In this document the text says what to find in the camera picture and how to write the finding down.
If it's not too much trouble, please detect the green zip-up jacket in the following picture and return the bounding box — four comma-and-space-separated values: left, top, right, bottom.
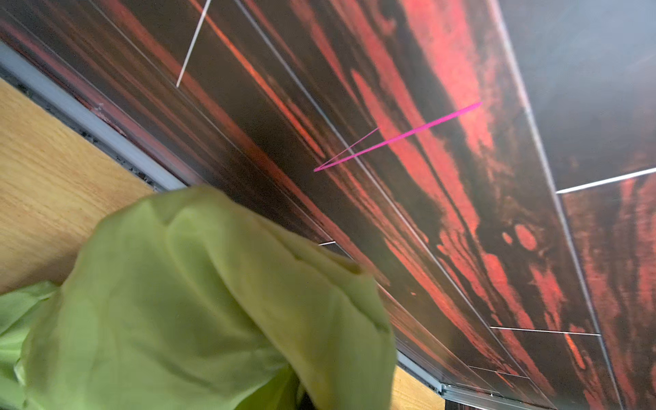
1, 186, 397, 409

